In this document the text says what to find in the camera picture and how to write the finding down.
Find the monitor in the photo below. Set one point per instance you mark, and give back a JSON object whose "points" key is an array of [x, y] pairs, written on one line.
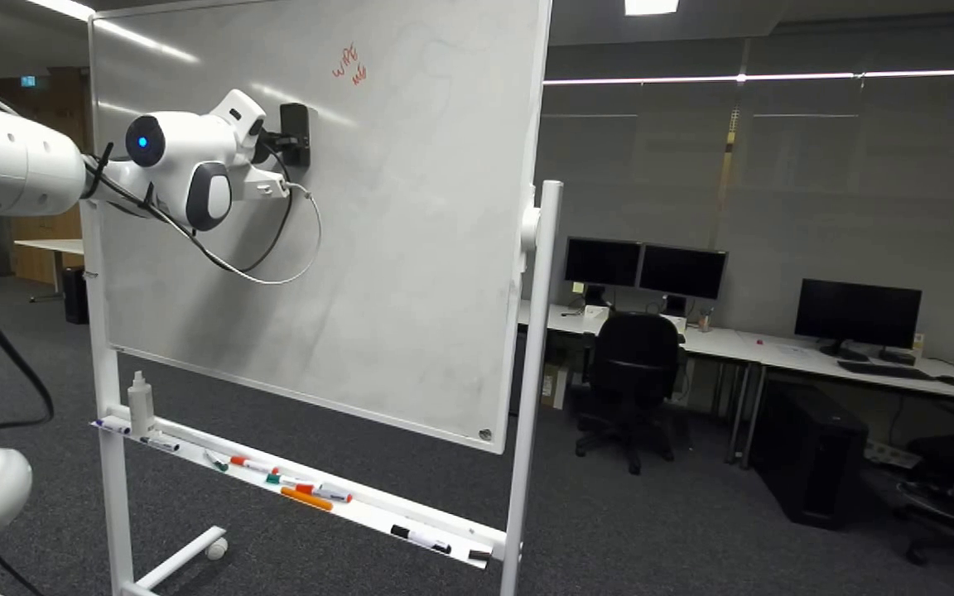
{"points": [[856, 311]]}

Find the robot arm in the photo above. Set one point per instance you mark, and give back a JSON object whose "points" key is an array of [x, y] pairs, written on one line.
{"points": [[5, 161]]}

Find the black keyboard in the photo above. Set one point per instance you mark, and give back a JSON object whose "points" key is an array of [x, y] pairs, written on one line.
{"points": [[883, 370]]}

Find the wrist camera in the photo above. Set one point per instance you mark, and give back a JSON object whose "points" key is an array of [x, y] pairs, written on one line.
{"points": [[266, 184]]}

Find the blue capped marker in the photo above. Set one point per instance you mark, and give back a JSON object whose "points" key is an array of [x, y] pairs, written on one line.
{"points": [[113, 425]]}

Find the green and red marker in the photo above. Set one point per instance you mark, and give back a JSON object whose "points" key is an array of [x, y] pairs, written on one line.
{"points": [[288, 479]]}

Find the white spray bottle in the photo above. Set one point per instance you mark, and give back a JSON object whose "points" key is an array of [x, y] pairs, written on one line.
{"points": [[141, 410]]}

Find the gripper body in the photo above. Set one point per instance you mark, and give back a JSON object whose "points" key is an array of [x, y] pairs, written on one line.
{"points": [[268, 141]]}

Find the green capped marker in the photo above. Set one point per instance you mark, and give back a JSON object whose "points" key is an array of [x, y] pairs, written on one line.
{"points": [[216, 460]]}

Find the white box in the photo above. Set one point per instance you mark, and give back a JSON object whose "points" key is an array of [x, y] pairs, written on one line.
{"points": [[595, 319]]}

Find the black computer tower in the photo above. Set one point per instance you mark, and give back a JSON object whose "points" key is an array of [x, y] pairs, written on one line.
{"points": [[808, 455]]}

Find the ceiling light panel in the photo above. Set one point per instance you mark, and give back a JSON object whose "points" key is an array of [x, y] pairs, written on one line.
{"points": [[651, 6]]}

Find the row of white desks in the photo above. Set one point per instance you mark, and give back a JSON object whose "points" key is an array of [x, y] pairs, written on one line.
{"points": [[783, 354]]}

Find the whiteboard on wheeled stand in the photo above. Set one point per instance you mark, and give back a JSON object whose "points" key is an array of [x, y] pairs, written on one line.
{"points": [[411, 248]]}

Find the orange marker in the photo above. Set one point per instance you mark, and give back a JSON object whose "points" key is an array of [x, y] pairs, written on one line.
{"points": [[307, 498]]}

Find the black capped marker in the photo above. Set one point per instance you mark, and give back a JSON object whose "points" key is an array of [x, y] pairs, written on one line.
{"points": [[419, 538], [164, 444]]}

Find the white table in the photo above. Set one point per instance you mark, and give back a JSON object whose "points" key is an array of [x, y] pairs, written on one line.
{"points": [[50, 245]]}

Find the white power strip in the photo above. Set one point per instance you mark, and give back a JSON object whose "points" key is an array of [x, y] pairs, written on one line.
{"points": [[891, 454]]}

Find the row of monitors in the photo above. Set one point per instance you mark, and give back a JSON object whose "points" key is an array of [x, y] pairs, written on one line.
{"points": [[680, 271]]}

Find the cardboard box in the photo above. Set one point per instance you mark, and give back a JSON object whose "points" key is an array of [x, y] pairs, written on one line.
{"points": [[553, 386]]}

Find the black whiteboard eraser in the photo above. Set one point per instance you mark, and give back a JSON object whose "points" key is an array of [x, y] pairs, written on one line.
{"points": [[296, 132]]}

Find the red capped marker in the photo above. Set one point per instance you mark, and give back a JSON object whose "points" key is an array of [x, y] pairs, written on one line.
{"points": [[250, 464], [330, 493]]}

